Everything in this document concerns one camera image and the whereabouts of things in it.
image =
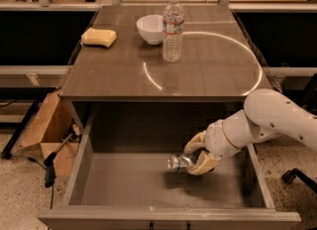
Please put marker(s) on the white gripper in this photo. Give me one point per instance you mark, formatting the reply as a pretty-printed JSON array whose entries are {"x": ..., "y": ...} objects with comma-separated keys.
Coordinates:
[{"x": 217, "y": 140}]

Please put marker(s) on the crushed silver redbull can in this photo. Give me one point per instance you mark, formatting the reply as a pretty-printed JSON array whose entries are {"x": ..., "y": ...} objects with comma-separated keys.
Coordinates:
[{"x": 181, "y": 163}]

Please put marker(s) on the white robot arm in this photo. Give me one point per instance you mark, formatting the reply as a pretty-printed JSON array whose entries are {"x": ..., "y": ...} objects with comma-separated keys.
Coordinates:
[{"x": 266, "y": 114}]

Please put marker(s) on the grey open top drawer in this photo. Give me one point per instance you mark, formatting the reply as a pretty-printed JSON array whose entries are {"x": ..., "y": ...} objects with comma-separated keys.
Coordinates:
[{"x": 120, "y": 179}]

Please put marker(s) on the black chair caster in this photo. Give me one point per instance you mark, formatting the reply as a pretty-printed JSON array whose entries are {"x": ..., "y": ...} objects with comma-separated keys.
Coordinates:
[{"x": 289, "y": 176}]

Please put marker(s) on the white bowl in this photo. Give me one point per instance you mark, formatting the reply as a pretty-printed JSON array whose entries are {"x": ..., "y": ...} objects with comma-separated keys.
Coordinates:
[{"x": 150, "y": 29}]

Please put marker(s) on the clear plastic water bottle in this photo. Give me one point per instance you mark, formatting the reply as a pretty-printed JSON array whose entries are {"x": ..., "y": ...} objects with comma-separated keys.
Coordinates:
[{"x": 172, "y": 30}]

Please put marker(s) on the cardboard box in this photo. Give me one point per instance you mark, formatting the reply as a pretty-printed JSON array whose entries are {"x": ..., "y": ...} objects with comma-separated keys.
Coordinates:
[{"x": 52, "y": 124}]

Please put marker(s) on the yellow sponge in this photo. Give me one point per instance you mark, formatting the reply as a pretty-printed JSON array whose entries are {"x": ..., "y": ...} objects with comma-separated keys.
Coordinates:
[{"x": 97, "y": 37}]

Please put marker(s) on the black table leg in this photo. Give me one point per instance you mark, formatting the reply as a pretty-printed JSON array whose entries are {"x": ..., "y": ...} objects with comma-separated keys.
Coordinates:
[{"x": 18, "y": 128}]

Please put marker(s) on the black handled tool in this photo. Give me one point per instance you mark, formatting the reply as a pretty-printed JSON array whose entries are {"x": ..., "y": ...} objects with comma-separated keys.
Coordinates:
[{"x": 49, "y": 162}]

